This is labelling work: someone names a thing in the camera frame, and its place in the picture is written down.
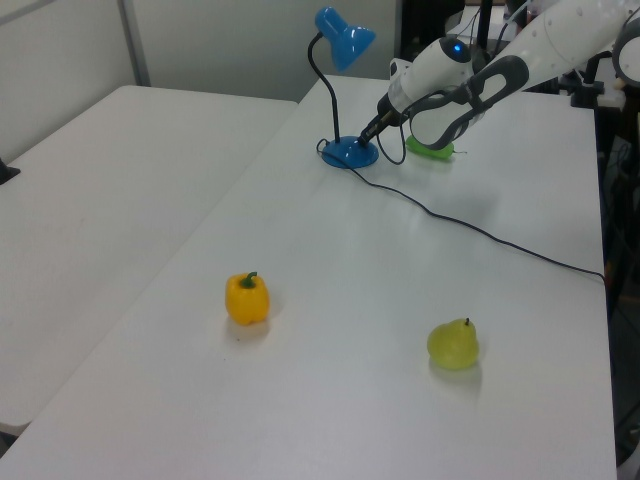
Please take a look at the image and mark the black lamp power cable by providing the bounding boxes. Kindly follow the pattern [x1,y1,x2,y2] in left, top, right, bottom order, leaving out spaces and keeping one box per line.
[315,138,607,286]

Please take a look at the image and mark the black vertical pole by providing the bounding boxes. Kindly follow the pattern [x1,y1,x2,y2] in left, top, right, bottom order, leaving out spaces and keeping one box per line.
[477,0,494,49]

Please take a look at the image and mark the green toy pear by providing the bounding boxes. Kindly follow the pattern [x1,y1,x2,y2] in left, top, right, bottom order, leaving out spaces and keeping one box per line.
[426,316,481,372]

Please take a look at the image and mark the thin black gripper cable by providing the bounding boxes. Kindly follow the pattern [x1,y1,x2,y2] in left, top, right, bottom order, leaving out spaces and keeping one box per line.
[375,117,407,166]

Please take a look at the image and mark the black table clamp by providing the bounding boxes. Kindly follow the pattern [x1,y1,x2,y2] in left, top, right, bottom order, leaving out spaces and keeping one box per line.
[0,157,22,187]

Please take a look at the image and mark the black clamp stand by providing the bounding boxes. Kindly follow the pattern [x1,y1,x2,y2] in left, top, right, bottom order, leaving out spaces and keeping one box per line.
[569,52,609,107]

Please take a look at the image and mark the silver partition post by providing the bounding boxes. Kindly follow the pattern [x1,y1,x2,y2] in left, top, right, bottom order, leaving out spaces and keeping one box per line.
[117,0,152,87]

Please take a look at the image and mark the green toy cucumber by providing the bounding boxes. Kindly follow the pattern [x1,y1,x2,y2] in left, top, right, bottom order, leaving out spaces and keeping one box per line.
[404,133,469,164]

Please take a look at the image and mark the blue gooseneck desk lamp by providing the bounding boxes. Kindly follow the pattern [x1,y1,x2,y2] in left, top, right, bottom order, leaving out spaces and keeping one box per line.
[307,6,380,170]

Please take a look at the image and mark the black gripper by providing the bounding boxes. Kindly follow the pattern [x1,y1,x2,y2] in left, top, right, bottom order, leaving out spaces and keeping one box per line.
[357,92,407,148]

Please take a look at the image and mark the yellow toy bell pepper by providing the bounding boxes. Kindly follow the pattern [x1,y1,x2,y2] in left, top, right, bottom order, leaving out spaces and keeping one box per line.
[224,271,271,327]

